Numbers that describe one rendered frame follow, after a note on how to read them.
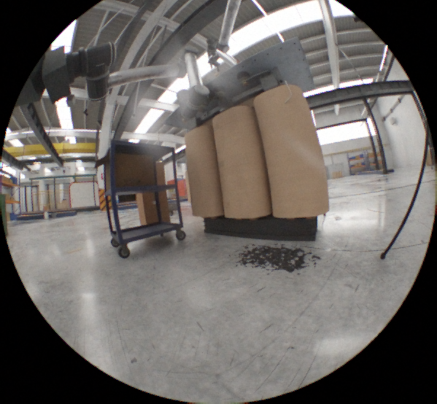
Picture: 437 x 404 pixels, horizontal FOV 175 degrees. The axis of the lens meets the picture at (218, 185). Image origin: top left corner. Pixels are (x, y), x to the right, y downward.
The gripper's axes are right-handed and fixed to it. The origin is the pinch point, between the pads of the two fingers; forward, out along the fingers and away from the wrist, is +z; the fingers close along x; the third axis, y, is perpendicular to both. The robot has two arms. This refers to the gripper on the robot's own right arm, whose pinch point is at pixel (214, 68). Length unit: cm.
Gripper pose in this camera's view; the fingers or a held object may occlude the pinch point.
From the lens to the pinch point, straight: 165.4
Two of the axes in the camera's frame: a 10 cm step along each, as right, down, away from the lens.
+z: 1.3, 9.9, -0.4
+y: -6.3, 1.1, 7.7
